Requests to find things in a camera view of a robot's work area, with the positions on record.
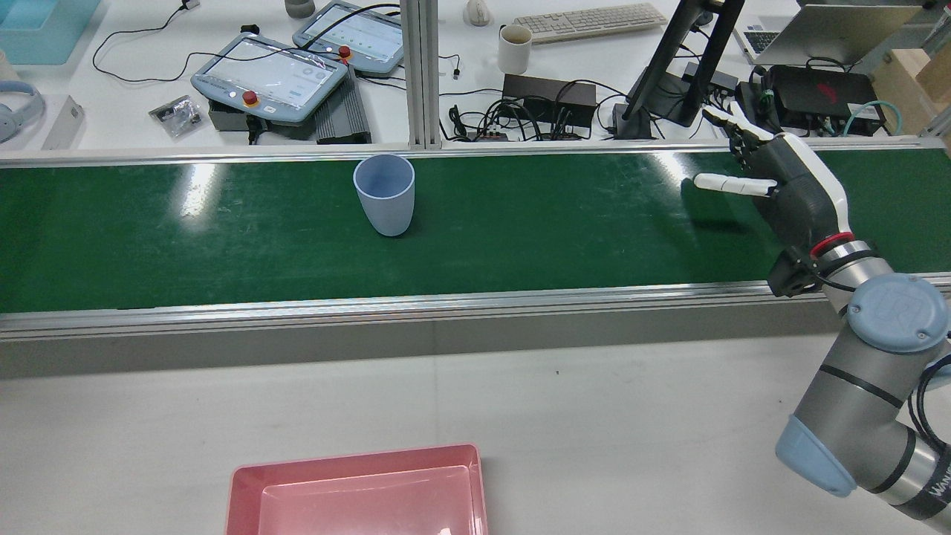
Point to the white computer mouse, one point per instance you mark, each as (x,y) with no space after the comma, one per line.
(478,12)

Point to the grey round object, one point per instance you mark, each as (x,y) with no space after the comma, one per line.
(299,7)

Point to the large grey teach pendant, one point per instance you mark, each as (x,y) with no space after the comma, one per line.
(267,78)

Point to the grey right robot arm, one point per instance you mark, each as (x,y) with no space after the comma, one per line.
(854,416)

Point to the pink plastic box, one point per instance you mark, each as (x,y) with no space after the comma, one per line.
(356,498)

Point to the silver laptop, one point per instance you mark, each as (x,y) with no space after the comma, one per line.
(839,33)

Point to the grey finned metal unit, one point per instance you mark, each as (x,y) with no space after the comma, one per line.
(345,111)

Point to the black monitor stand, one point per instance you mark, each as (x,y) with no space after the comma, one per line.
(669,67)

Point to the black electronics box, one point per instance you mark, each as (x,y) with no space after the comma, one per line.
(825,93)

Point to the small grey teach pendant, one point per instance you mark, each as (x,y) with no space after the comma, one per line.
(356,33)

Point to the clear plastic bag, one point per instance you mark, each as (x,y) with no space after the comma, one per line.
(177,115)

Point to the green conveyor belt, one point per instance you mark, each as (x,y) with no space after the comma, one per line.
(520,230)

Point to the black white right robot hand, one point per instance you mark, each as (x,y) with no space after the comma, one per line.
(799,197)

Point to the black flat box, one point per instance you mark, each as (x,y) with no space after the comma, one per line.
(230,119)

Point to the white computer keyboard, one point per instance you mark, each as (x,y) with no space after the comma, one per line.
(587,22)

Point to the aluminium vertical post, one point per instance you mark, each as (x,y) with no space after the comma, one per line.
(420,74)

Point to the small grey box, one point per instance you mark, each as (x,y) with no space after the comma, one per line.
(63,122)

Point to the white ceramic mug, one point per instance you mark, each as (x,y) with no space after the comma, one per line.
(514,52)

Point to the pale blue plastic cup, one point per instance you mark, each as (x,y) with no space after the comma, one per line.
(386,208)

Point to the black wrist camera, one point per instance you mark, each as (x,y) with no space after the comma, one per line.
(791,276)

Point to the teal plastic bin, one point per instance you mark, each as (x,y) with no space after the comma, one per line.
(44,30)

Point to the pale blue headphones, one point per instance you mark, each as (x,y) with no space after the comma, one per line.
(18,111)

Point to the light wooden box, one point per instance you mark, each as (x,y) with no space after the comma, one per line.
(914,82)

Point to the black docking hub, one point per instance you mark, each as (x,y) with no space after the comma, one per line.
(713,78)

